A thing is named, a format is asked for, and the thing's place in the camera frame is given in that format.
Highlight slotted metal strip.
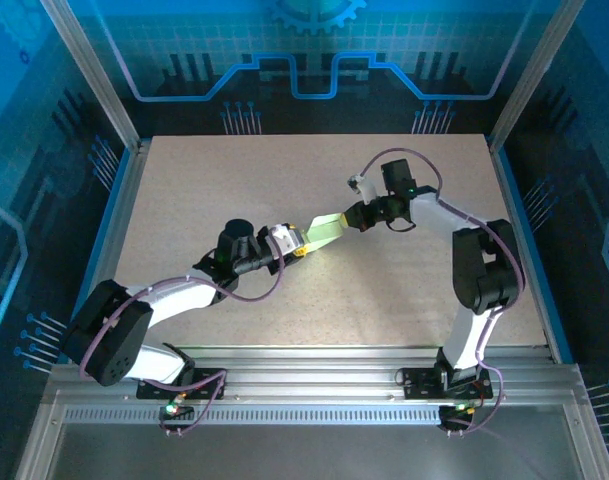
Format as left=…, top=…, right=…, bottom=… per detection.
left=63, top=407, right=570, bottom=426

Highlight grey metal panel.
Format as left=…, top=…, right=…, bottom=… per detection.
left=13, top=389, right=609, bottom=480

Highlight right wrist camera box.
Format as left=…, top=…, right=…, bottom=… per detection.
left=347, top=172, right=381, bottom=205

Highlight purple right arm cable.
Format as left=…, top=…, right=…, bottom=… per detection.
left=354, top=147, right=528, bottom=439

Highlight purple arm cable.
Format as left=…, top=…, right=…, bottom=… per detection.
left=77, top=244, right=286, bottom=437
left=354, top=147, right=528, bottom=439

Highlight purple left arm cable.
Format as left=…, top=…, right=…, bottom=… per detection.
left=77, top=244, right=286, bottom=437

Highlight aluminium table rail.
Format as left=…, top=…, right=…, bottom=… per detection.
left=43, top=344, right=590, bottom=406

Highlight aluminium left side rail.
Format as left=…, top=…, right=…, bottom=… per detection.
left=67, top=139, right=153, bottom=364

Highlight aluminium right side rail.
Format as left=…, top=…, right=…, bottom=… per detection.
left=485, top=134, right=575, bottom=364

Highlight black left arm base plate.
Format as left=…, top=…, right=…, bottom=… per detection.
left=136, top=368, right=228, bottom=401

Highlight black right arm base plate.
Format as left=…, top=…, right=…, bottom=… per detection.
left=401, top=367, right=494, bottom=400

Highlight aluminium right frame post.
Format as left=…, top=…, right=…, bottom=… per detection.
left=487, top=0, right=588, bottom=151

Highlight aluminium frame post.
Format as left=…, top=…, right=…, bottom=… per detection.
left=487, top=0, right=588, bottom=151
left=38, top=0, right=144, bottom=154

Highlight aluminium left frame post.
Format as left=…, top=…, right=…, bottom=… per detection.
left=38, top=0, right=144, bottom=154

